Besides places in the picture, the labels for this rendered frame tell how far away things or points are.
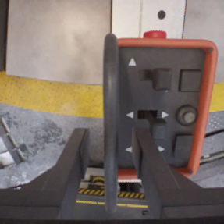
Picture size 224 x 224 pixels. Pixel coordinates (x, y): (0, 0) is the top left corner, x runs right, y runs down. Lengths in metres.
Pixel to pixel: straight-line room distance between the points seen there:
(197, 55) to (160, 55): 0.05
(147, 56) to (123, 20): 0.13
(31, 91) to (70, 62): 0.49
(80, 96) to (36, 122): 0.36
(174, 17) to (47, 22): 0.53
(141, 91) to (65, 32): 0.56
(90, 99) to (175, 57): 0.86
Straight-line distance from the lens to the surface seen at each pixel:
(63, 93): 1.07
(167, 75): 0.17
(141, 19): 0.34
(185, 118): 0.24
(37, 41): 0.77
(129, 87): 0.22
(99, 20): 0.72
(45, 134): 1.20
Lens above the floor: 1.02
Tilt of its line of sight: 73 degrees down
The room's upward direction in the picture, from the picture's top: 178 degrees clockwise
